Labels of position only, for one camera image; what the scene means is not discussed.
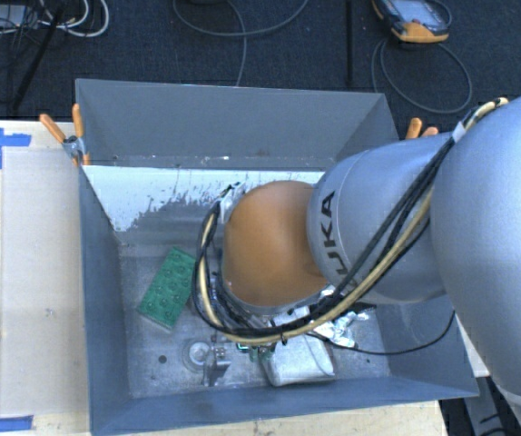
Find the clear round glass thing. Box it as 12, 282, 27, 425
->
182, 338, 213, 373

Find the dark green flat block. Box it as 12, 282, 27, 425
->
135, 246, 197, 332

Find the pale grey flat packet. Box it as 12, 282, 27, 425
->
260, 332, 338, 388

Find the crumpled silver foil packet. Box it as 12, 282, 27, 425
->
313, 310, 371, 349

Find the pale wood flat board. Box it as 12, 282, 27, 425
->
0, 145, 91, 420

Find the grey metal bin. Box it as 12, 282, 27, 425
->
74, 78, 481, 436

